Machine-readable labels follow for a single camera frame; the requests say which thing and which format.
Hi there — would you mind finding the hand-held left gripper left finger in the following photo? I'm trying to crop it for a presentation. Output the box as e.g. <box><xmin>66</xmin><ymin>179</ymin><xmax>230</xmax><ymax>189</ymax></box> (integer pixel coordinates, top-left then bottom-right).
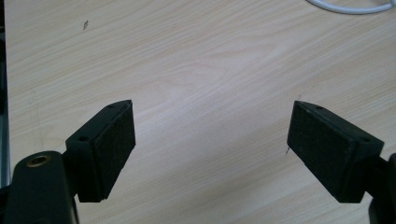
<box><xmin>63</xmin><ymin>99</ymin><xmax>136</xmax><ymax>203</ymax></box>

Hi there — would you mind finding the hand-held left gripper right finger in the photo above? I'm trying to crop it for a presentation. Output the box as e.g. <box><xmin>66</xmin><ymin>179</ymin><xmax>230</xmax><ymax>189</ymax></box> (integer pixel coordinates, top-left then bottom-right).
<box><xmin>286</xmin><ymin>100</ymin><xmax>385</xmax><ymax>204</ymax></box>

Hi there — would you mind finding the white cable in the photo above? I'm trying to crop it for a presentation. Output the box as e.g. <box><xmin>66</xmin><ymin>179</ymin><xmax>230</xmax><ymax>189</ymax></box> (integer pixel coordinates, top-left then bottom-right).
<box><xmin>306</xmin><ymin>0</ymin><xmax>396</xmax><ymax>15</ymax></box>

